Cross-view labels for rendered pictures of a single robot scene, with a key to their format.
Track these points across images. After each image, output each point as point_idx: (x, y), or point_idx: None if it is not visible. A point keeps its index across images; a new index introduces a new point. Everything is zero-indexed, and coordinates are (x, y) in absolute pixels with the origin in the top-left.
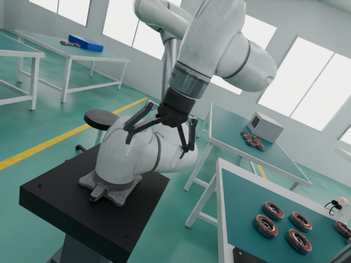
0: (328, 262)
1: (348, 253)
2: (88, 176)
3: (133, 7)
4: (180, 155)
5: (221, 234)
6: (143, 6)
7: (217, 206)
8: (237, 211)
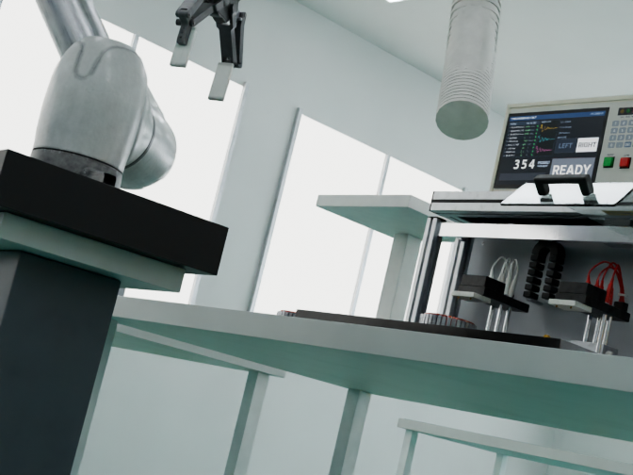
0: (413, 284)
1: (428, 247)
2: None
3: None
4: (231, 73)
5: (257, 318)
6: None
7: (196, 324)
8: None
